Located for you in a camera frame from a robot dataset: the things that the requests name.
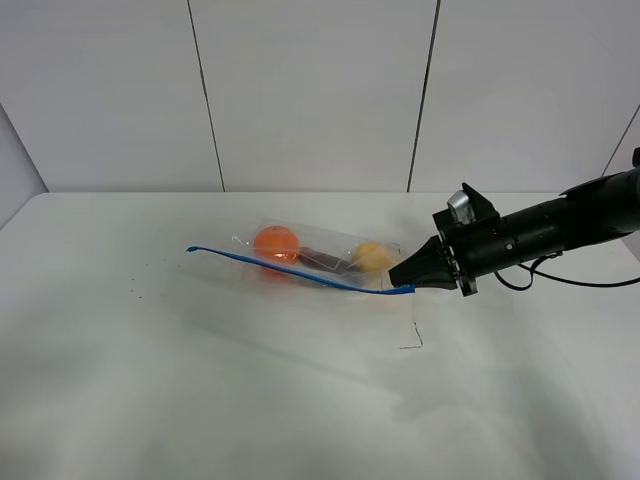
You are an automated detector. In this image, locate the yellow pear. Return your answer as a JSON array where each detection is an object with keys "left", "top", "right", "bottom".
[{"left": 351, "top": 242, "right": 398, "bottom": 273}]

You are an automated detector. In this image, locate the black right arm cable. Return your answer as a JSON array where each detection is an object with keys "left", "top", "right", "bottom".
[{"left": 493, "top": 252, "right": 640, "bottom": 291}]

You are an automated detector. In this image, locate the clear zip bag blue seal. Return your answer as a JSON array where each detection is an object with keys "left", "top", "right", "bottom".
[{"left": 186, "top": 221, "right": 416, "bottom": 296}]

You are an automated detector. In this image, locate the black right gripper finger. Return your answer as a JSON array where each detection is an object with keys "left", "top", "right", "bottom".
[
  {"left": 413, "top": 277, "right": 456, "bottom": 290},
  {"left": 389, "top": 236, "right": 453, "bottom": 288}
]

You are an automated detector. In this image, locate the purple eggplant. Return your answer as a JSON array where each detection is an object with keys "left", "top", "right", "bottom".
[{"left": 298, "top": 247, "right": 350, "bottom": 275}]

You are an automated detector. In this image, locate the orange fruit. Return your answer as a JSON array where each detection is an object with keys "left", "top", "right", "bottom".
[{"left": 253, "top": 225, "right": 301, "bottom": 266}]

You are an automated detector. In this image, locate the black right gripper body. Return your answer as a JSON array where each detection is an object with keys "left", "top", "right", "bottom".
[{"left": 434, "top": 208, "right": 505, "bottom": 296}]

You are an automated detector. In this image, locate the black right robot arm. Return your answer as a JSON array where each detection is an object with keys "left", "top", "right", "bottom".
[{"left": 389, "top": 169, "right": 639, "bottom": 296}]

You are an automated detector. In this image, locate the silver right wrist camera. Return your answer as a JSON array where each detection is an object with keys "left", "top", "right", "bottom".
[{"left": 447, "top": 182, "right": 499, "bottom": 225}]

